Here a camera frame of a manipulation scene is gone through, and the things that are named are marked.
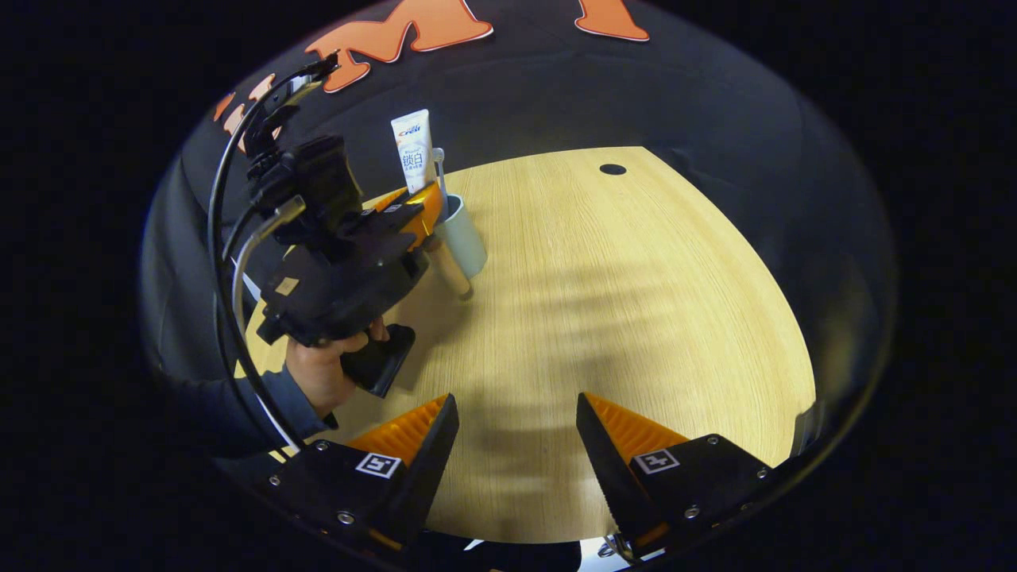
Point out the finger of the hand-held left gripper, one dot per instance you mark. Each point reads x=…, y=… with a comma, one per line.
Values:
x=388, y=200
x=425, y=218

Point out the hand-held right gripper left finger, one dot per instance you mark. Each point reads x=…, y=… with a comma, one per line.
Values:
x=425, y=477

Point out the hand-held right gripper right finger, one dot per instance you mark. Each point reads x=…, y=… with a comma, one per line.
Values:
x=604, y=469

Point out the white toothbrush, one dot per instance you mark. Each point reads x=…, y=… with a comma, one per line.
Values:
x=438, y=167

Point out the white toothpaste tube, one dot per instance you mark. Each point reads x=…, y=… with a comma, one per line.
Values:
x=413, y=151

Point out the black backdrop cloth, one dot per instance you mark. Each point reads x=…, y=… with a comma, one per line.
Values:
x=636, y=95

